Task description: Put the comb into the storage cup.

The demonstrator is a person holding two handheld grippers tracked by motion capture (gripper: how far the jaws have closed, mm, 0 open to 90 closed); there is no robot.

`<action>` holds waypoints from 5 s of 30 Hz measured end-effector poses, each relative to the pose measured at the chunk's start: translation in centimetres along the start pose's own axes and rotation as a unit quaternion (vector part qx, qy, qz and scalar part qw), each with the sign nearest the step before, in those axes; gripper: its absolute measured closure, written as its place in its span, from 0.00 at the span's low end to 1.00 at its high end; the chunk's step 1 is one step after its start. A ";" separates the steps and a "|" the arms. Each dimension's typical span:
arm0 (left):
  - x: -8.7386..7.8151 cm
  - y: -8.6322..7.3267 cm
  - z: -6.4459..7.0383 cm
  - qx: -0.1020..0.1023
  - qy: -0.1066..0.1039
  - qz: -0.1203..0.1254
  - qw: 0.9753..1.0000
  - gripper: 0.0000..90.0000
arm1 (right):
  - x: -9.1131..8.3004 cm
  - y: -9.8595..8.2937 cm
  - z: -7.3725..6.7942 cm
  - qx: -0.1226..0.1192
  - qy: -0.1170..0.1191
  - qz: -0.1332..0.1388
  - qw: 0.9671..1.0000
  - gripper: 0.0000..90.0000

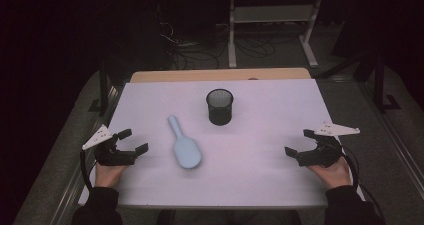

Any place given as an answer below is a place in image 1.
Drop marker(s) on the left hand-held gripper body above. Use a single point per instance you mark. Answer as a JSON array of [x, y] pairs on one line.
[[110, 156]]

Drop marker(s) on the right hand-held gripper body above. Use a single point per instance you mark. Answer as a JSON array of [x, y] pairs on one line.
[[321, 153]]

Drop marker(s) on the light blue hairbrush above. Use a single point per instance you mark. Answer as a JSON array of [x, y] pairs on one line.
[[186, 151]]

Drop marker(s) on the black mesh pen cup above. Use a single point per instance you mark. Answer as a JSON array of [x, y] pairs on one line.
[[220, 116]]

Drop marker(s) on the person's left hand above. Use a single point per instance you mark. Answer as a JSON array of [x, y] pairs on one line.
[[107, 175]]

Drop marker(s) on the person's right hand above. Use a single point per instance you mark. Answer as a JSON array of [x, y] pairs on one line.
[[335, 175]]

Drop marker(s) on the white table sheet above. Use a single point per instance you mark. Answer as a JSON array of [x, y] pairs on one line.
[[260, 158]]

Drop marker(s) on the black metal stand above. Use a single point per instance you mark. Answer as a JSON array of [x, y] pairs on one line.
[[379, 85], [104, 91]]

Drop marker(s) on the grey floor rail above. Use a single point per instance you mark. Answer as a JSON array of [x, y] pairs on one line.
[[71, 188], [400, 158]]

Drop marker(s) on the white metal desk frame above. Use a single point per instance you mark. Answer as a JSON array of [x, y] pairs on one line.
[[232, 35]]

